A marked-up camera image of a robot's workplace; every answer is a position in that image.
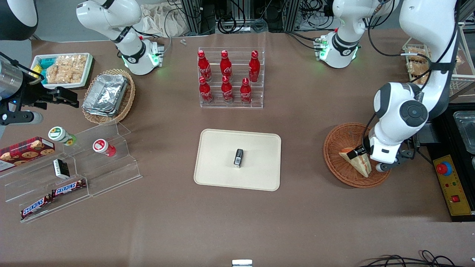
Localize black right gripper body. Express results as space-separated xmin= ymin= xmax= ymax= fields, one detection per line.
xmin=11 ymin=83 xmax=57 ymax=112

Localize triangular packaged sandwich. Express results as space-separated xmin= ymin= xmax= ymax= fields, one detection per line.
xmin=339 ymin=147 xmax=372 ymax=178

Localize round brown wicker basket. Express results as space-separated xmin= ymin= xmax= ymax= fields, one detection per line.
xmin=323 ymin=123 xmax=392 ymax=188

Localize white rectangular snack tray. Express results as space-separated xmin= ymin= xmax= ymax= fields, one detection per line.
xmin=30 ymin=53 xmax=94 ymax=90

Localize oval tan wicker basket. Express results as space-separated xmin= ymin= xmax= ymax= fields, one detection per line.
xmin=82 ymin=69 xmax=136 ymax=125

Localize beige plastic tray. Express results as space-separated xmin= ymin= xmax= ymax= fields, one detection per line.
xmin=194 ymin=129 xmax=282 ymax=192

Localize clear bag rice crackers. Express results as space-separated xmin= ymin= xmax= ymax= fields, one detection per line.
xmin=46 ymin=63 xmax=69 ymax=84
xmin=58 ymin=55 xmax=88 ymax=83

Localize green lid snack cup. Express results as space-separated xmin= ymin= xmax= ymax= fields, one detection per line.
xmin=48 ymin=126 xmax=77 ymax=146

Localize stacked aluminium foil containers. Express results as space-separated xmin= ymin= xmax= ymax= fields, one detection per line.
xmin=82 ymin=74 xmax=129 ymax=117

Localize dark grey metal box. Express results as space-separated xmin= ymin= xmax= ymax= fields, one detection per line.
xmin=417 ymin=122 xmax=442 ymax=147

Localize red lid snack cup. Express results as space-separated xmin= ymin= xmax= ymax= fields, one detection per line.
xmin=92 ymin=139 xmax=117 ymax=157

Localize red cookie box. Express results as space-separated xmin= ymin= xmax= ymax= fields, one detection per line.
xmin=0 ymin=137 xmax=56 ymax=172

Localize red emergency stop button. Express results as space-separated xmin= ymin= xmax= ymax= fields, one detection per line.
xmin=436 ymin=162 xmax=453 ymax=177

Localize black appliance base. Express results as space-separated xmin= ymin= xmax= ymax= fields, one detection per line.
xmin=419 ymin=103 xmax=475 ymax=223

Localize yellow control box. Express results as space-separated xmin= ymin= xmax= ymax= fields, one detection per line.
xmin=433 ymin=155 xmax=472 ymax=216

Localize clear acrylic stepped stand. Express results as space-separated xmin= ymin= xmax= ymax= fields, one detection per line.
xmin=65 ymin=121 xmax=143 ymax=198
xmin=0 ymin=139 xmax=91 ymax=224

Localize steel pan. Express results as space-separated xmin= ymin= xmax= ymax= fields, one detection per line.
xmin=453 ymin=111 xmax=475 ymax=155

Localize snickers chocolate bar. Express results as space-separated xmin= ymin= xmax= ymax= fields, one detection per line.
xmin=51 ymin=179 xmax=87 ymax=197
xmin=20 ymin=194 xmax=53 ymax=219

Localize clear acrylic bottle rack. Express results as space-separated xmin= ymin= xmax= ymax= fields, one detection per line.
xmin=197 ymin=47 xmax=265 ymax=109

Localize white cloth bag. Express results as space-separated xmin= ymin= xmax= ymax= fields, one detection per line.
xmin=141 ymin=4 xmax=186 ymax=37

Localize red cola bottle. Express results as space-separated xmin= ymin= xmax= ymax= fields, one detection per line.
xmin=197 ymin=50 xmax=212 ymax=82
xmin=220 ymin=50 xmax=233 ymax=83
xmin=248 ymin=50 xmax=261 ymax=83
xmin=199 ymin=76 xmax=214 ymax=104
xmin=221 ymin=76 xmax=234 ymax=104
xmin=240 ymin=78 xmax=252 ymax=105

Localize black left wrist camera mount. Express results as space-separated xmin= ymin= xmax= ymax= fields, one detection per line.
xmin=376 ymin=146 xmax=415 ymax=173

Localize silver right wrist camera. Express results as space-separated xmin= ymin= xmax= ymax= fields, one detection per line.
xmin=0 ymin=111 xmax=43 ymax=126

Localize white wire rack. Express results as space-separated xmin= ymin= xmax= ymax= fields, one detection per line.
xmin=403 ymin=22 xmax=475 ymax=99

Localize black cable bundle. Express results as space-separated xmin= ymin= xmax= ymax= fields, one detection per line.
xmin=358 ymin=250 xmax=475 ymax=267

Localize aluminium frame post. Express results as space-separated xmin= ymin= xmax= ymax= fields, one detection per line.
xmin=289 ymin=0 xmax=302 ymax=31
xmin=180 ymin=0 xmax=203 ymax=34

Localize black coiled cable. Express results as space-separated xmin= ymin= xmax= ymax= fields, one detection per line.
xmin=217 ymin=15 xmax=239 ymax=34

